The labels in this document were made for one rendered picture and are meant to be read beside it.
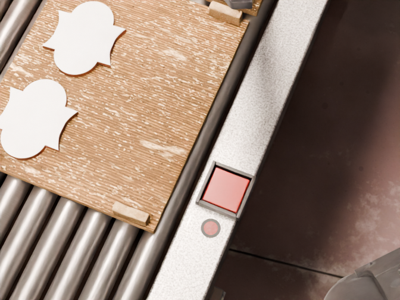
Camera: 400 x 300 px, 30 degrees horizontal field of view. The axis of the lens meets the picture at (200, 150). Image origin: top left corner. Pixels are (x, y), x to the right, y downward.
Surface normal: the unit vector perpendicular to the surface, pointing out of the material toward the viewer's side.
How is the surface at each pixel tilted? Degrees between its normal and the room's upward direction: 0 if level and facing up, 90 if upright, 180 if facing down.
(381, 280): 55
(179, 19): 0
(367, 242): 0
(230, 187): 0
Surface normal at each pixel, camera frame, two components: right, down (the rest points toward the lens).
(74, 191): -0.03, -0.37
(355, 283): -0.37, -0.88
